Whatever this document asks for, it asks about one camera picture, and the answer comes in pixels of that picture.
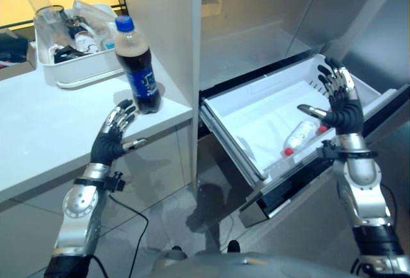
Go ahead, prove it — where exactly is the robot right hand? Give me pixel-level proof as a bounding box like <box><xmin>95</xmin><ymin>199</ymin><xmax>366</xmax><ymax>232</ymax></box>
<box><xmin>297</xmin><ymin>58</ymin><xmax>365</xmax><ymax>136</ymax></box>

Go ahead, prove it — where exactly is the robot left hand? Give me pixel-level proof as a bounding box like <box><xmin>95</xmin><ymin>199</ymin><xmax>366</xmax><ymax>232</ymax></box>
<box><xmin>90</xmin><ymin>99</ymin><xmax>148</xmax><ymax>167</ymax></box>

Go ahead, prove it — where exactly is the white refrigerator drawer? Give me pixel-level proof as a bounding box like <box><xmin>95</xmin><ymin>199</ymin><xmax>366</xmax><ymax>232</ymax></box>
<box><xmin>199</xmin><ymin>53</ymin><xmax>410</xmax><ymax>229</ymax></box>

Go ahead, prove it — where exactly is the stainless steel refrigerator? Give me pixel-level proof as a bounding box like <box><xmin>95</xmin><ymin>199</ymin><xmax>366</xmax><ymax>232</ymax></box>
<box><xmin>117</xmin><ymin>0</ymin><xmax>410</xmax><ymax>278</ymax></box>

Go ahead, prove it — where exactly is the black left wrist clamp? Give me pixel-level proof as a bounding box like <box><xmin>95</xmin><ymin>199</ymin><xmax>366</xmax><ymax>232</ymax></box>
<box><xmin>74</xmin><ymin>170</ymin><xmax>126</xmax><ymax>193</ymax></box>

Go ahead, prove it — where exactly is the black wrist clamp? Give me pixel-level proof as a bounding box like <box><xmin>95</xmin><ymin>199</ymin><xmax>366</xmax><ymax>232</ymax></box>
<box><xmin>74</xmin><ymin>170</ymin><xmax>126</xmax><ymax>193</ymax></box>
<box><xmin>315</xmin><ymin>140</ymin><xmax>379</xmax><ymax>164</ymax></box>

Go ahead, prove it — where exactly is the black right wrist clamp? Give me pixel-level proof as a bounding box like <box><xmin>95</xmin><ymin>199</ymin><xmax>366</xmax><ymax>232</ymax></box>
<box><xmin>315</xmin><ymin>140</ymin><xmax>379</xmax><ymax>164</ymax></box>

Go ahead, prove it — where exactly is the white counter cabinet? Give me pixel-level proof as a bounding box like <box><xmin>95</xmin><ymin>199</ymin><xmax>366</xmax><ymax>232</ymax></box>
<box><xmin>0</xmin><ymin>123</ymin><xmax>194</xmax><ymax>278</ymax></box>

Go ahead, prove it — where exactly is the white plastic storage bin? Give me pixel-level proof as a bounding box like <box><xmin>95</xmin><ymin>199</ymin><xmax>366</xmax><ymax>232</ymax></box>
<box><xmin>33</xmin><ymin>8</ymin><xmax>129</xmax><ymax>90</ymax></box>

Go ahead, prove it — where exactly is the cola bottle with blue label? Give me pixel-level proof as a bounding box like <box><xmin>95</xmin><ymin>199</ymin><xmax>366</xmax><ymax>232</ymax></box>
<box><xmin>114</xmin><ymin>15</ymin><xmax>163</xmax><ymax>115</ymax></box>

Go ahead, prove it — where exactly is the black object in bin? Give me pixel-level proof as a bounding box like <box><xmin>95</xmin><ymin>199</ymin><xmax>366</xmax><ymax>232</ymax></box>
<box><xmin>53</xmin><ymin>44</ymin><xmax>88</xmax><ymax>65</ymax></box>

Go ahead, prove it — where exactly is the brown cardboard box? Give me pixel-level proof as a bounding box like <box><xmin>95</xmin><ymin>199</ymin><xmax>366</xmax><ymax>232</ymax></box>
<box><xmin>0</xmin><ymin>28</ymin><xmax>38</xmax><ymax>81</ymax></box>

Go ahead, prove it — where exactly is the crumpled clear plastic bag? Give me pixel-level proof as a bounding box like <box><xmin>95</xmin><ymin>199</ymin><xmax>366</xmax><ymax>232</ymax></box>
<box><xmin>71</xmin><ymin>0</ymin><xmax>118</xmax><ymax>37</ymax></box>

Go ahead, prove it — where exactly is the dark robot right foot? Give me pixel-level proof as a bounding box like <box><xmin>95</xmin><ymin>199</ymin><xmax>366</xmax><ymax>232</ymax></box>
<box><xmin>226</xmin><ymin>239</ymin><xmax>242</xmax><ymax>254</ymax></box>

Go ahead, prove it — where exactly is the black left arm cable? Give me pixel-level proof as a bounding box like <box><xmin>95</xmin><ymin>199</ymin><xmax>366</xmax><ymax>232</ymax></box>
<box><xmin>86</xmin><ymin>191</ymin><xmax>149</xmax><ymax>278</ymax></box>

